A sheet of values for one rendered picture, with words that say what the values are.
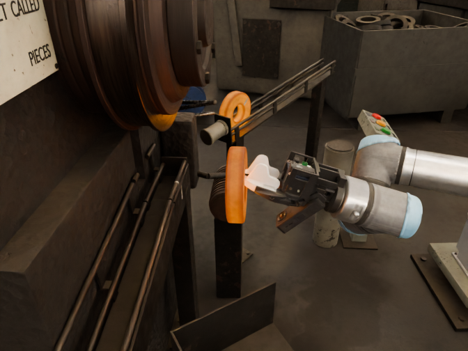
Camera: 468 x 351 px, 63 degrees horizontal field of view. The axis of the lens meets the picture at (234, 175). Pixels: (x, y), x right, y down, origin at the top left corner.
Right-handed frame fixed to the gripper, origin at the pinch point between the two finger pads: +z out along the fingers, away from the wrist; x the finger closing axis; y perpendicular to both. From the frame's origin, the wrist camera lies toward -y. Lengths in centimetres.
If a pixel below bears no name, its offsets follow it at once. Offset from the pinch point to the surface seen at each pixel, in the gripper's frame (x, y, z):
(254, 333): 18.4, -21.2, -10.8
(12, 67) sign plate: 15.7, 16.2, 35.4
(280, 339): 19.0, -20.1, -15.5
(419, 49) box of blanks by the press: -222, 9, -116
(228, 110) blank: -62, -12, 5
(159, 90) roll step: -1.8, 11.9, 18.7
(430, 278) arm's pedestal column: -58, -57, -99
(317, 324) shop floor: -33, -73, -51
